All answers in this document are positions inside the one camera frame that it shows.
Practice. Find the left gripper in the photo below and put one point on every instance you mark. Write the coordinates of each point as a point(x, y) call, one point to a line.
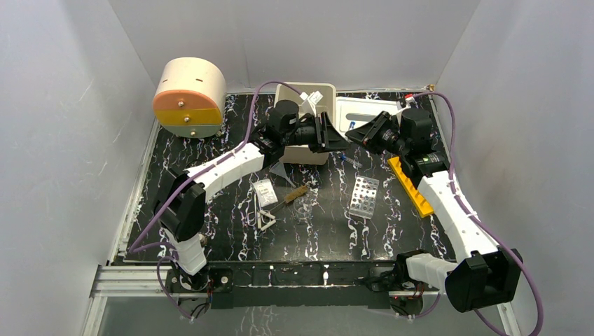
point(320, 132)

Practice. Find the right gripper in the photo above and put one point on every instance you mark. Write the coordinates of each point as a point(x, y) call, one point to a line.
point(368, 133)

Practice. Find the blue capped test tube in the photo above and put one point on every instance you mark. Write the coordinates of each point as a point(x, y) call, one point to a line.
point(355, 164)

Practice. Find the clear acrylic tube rack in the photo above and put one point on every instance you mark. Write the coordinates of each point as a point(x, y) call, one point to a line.
point(363, 199)

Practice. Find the yellow test tube rack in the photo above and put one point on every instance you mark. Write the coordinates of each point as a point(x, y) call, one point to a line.
point(419, 202)

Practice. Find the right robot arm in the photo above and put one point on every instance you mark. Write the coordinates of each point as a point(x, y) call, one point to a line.
point(484, 274)

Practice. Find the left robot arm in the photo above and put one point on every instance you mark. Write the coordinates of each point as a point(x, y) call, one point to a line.
point(181, 205)

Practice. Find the white bin lid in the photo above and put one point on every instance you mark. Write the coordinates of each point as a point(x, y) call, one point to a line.
point(355, 112)

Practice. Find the beige plastic bin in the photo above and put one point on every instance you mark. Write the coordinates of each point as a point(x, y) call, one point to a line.
point(301, 155)

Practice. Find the clear plastic funnel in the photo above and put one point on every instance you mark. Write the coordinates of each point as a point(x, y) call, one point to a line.
point(279, 170)

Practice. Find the clear glass beaker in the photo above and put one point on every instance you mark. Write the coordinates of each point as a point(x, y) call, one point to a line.
point(303, 209)

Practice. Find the white paper tag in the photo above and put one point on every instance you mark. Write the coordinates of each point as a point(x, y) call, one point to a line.
point(265, 192)

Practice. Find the white clay triangle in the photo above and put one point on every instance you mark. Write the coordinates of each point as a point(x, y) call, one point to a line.
point(265, 220)

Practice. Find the round beige drawer cabinet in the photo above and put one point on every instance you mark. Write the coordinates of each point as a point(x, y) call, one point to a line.
point(190, 98)

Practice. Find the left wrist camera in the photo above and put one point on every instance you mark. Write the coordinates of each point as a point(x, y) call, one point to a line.
point(309, 102)

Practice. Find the black base frame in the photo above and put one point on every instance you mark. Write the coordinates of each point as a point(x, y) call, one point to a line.
point(369, 284)

